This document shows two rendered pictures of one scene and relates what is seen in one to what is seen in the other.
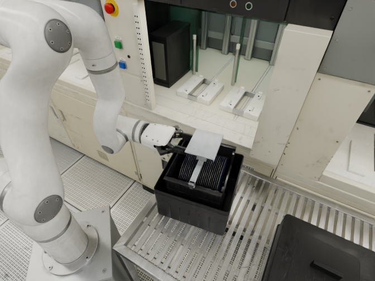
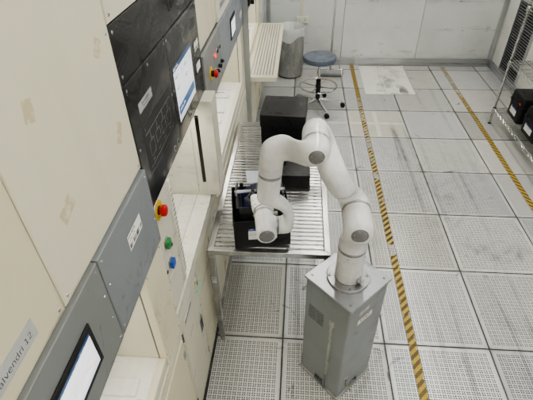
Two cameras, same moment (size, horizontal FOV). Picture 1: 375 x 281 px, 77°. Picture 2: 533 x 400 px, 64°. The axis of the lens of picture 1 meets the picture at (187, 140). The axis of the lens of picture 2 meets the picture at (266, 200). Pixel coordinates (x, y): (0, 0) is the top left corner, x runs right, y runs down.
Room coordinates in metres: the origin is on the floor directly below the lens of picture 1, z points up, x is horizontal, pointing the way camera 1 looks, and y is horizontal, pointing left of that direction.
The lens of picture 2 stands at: (1.21, 1.44, 2.24)
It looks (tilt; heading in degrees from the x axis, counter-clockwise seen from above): 39 degrees down; 245
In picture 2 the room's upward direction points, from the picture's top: 1 degrees counter-clockwise
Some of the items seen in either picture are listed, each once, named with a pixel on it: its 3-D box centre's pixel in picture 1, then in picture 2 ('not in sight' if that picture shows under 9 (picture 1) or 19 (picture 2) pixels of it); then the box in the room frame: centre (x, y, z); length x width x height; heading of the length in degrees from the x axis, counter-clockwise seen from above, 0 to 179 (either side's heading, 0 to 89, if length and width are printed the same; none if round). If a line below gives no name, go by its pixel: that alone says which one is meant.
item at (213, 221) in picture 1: (200, 184); (260, 215); (0.55, -0.05, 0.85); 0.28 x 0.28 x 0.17; 70
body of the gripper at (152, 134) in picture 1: (157, 136); (262, 204); (0.61, 0.11, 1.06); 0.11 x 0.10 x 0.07; 70
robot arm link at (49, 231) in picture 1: (25, 197); (356, 232); (0.36, 0.45, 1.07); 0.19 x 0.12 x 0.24; 60
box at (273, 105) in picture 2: not in sight; (284, 123); (0.04, -0.78, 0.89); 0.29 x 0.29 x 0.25; 57
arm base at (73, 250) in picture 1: (62, 236); (350, 263); (0.34, 0.42, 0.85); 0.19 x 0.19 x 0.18
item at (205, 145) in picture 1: (201, 172); (259, 202); (0.55, -0.05, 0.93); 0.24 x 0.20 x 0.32; 160
